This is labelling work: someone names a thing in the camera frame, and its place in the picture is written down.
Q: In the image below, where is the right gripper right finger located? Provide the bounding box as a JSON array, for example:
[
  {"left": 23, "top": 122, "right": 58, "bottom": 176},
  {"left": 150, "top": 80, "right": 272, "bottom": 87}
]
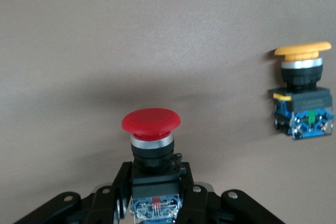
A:
[{"left": 175, "top": 161, "right": 286, "bottom": 224}]

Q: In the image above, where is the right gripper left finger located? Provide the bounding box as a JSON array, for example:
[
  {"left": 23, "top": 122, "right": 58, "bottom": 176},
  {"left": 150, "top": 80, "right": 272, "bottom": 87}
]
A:
[{"left": 13, "top": 161, "right": 133, "bottom": 224}]

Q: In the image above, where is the red mushroom push button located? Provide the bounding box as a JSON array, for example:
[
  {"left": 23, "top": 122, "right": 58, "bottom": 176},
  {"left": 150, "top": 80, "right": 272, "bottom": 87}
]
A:
[{"left": 121, "top": 108, "right": 184, "bottom": 222}]

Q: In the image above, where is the yellow mushroom push button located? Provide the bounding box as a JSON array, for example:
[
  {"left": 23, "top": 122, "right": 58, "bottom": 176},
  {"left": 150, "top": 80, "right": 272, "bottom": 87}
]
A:
[{"left": 271, "top": 41, "right": 335, "bottom": 140}]

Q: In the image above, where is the brown table cover mat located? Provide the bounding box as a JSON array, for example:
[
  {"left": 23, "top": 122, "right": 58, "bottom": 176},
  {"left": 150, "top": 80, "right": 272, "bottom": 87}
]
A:
[{"left": 0, "top": 0, "right": 336, "bottom": 224}]

